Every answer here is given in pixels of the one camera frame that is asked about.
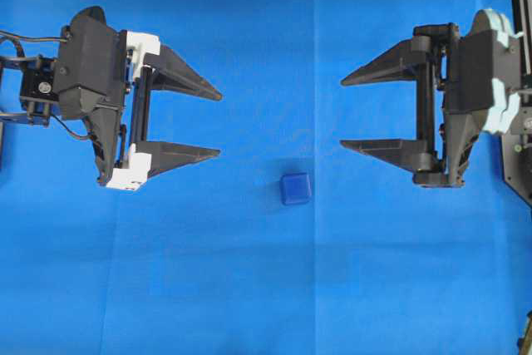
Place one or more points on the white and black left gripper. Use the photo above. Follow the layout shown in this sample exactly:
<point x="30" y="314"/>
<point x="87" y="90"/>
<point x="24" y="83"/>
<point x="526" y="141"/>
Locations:
<point x="152" y="66"/>

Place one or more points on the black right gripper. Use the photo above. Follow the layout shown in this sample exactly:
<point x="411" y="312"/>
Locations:
<point x="420" y="58"/>

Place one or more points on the blue block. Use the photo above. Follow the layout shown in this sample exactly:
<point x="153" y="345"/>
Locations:
<point x="296" y="188"/>

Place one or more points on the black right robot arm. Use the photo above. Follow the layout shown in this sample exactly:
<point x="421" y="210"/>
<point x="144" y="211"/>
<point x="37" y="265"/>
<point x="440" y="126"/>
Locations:
<point x="525" y="109"/>

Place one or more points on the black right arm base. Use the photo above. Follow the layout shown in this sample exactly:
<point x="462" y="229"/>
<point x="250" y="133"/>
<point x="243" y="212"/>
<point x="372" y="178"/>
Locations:
<point x="516" y="158"/>

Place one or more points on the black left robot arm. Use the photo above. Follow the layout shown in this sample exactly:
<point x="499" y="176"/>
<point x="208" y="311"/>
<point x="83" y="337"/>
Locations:
<point x="39" y="102"/>

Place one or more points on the blue table mat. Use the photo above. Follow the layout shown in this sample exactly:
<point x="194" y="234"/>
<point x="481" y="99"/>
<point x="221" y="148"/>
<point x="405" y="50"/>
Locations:
<point x="206" y="259"/>

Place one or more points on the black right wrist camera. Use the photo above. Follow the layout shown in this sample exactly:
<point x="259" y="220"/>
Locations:
<point x="483" y="96"/>

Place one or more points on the black table frame rail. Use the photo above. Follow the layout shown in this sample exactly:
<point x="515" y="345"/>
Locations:
<point x="522" y="22"/>

